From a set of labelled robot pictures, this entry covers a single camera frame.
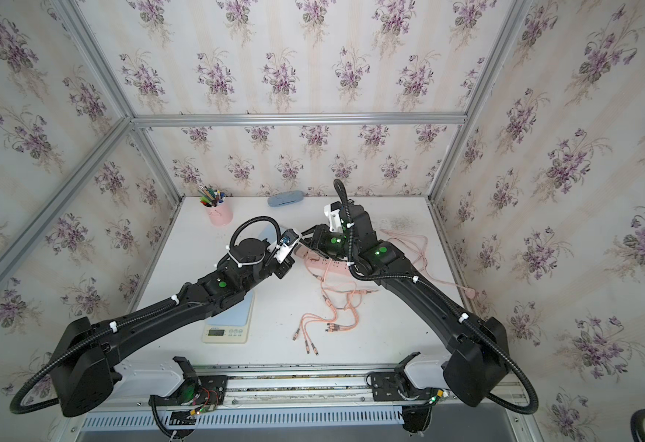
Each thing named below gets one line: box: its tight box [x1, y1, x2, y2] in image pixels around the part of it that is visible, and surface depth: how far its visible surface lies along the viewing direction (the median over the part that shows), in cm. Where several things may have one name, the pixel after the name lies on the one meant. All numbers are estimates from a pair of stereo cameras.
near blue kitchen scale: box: [201, 289, 256, 345], surface depth 84 cm
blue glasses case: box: [267, 190, 305, 208], surface depth 121 cm
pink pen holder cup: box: [199, 200, 234, 227], surface depth 109 cm
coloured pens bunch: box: [197, 184, 226, 208], surface depth 107 cm
